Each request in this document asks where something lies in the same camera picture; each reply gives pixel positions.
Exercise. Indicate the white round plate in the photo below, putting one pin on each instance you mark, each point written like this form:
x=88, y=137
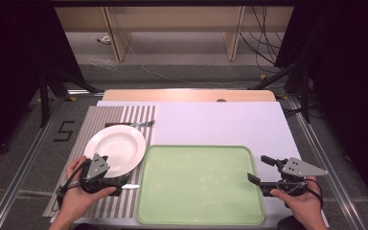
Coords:
x=121, y=147

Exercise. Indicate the black curtain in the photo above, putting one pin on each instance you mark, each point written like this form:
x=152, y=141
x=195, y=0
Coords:
x=348, y=80
x=16, y=70

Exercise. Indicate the wooden table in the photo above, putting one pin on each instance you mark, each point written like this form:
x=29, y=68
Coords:
x=185, y=95

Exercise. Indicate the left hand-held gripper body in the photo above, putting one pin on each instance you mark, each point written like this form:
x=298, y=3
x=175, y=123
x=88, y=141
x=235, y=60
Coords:
x=96, y=169

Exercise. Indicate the black metal stand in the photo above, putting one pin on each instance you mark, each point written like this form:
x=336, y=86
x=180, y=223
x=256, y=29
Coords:
x=300, y=86
x=49, y=92

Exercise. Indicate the person's left hand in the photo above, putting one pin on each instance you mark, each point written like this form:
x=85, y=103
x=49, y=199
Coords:
x=76, y=198

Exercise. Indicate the aluminium floor rail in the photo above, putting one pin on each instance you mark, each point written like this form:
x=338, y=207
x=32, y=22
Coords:
x=326, y=159
x=22, y=172

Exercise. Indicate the wooden furniture panel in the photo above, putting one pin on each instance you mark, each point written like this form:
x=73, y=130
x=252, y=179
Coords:
x=179, y=19

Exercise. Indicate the silver table knife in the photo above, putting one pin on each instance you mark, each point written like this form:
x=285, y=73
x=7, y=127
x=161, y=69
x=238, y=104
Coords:
x=131, y=186

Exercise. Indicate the grey striped placemat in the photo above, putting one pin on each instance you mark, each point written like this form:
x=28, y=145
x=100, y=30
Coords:
x=115, y=204

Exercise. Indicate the light green tray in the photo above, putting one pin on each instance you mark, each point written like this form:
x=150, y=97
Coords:
x=198, y=185

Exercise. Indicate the small white floor object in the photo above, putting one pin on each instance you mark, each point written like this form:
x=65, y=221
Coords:
x=104, y=40

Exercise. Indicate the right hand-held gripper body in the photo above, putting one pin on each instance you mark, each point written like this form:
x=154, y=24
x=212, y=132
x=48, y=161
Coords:
x=295, y=172

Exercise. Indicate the dark round object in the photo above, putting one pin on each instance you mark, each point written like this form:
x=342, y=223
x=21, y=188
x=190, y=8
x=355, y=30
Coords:
x=287, y=223

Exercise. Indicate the person's right hand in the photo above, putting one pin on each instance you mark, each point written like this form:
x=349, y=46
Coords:
x=300, y=202

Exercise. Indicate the white table sheet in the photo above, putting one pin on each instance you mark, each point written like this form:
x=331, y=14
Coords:
x=220, y=124

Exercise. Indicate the wooden furniture leg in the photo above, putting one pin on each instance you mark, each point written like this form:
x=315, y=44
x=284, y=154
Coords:
x=116, y=35
x=234, y=35

